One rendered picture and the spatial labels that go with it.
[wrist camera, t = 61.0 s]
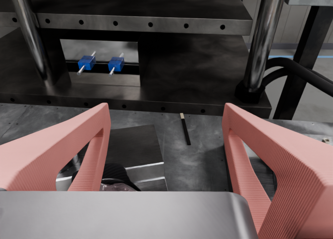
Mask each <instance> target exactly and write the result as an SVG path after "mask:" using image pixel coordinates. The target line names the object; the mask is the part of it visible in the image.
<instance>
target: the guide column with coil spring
mask: <svg viewBox="0 0 333 239"><path fill-rule="evenodd" d="M11 2H12V5H13V7H14V10H15V13H16V16H17V19H18V22H19V24H20V27H21V30H22V33H23V36H24V38H25V41H26V44H27V47H28V50H29V52H30V55H31V58H32V61H33V64H34V66H35V69H36V72H37V75H38V78H39V80H40V83H41V85H42V86H43V87H51V86H53V85H55V84H56V78H55V75H54V72H53V69H52V66H51V62H50V59H49V56H48V53H47V49H46V46H45V43H44V40H43V36H42V33H41V30H40V27H39V24H38V21H37V18H36V14H35V11H34V8H33V5H32V1H31V0H11Z"/></svg>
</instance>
